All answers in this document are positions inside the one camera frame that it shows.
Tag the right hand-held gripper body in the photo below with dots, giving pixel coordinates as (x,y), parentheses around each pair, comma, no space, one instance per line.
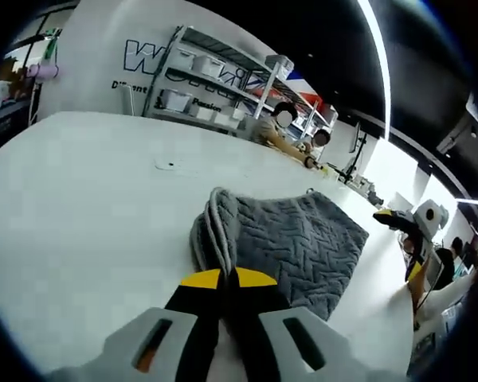
(432,219)

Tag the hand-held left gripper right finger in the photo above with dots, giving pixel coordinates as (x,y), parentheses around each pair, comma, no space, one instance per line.
(259,318)

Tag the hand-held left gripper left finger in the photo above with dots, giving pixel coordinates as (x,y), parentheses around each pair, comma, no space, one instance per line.
(191,318)

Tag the grey towel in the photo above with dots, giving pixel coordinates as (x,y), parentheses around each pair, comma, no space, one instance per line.
(302,246)

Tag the person's right hand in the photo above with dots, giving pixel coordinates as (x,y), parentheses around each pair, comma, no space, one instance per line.
(409,246)

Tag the person's white t-shirt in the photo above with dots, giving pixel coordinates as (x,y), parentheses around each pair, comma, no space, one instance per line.
(442,302)

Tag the grey chest-worn device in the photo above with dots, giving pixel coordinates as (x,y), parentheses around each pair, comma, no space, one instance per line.
(450,314)

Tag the black tripod stand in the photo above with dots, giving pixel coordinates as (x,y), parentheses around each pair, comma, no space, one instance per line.
(358,139)

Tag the long ceiling light strip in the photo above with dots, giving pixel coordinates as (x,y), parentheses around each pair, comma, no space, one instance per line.
(382,59)

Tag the grey plastic crate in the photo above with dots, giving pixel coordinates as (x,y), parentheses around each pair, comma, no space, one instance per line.
(279,63)

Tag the white floor stand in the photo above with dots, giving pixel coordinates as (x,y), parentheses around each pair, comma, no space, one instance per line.
(34,103)

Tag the dark counter cabinet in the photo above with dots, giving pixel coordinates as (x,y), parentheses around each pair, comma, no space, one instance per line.
(4,127)

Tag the lilac rolled mat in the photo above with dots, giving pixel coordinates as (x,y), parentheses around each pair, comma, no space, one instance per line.
(44,71)

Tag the green hanging cloth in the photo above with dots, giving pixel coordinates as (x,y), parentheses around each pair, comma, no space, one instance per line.
(52,44)

